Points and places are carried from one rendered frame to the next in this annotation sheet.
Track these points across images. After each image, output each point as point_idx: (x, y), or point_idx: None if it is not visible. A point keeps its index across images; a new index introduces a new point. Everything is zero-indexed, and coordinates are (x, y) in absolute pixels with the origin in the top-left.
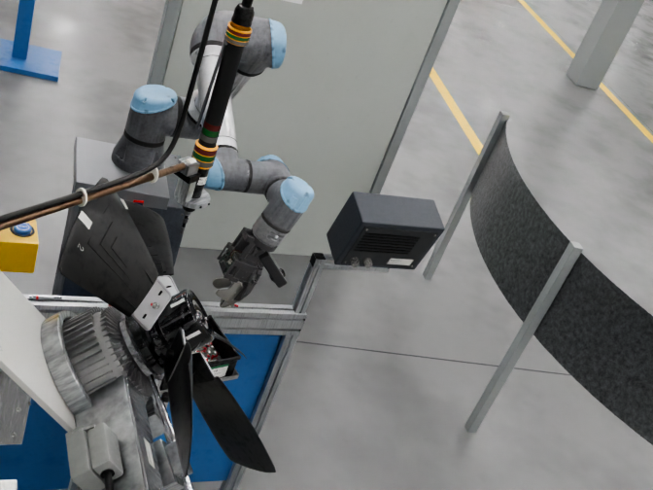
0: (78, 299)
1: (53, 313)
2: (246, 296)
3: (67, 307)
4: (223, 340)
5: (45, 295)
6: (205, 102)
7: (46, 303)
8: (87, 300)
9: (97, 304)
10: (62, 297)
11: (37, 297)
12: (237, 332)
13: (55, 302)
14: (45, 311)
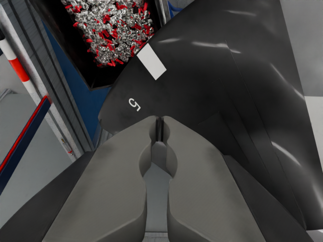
0: (55, 125)
1: (76, 132)
2: (282, 209)
3: (70, 131)
4: (317, 150)
5: (61, 144)
6: None
7: (73, 144)
8: (52, 118)
9: (54, 112)
10: (57, 135)
11: (70, 152)
12: None
13: (68, 139)
14: (77, 137)
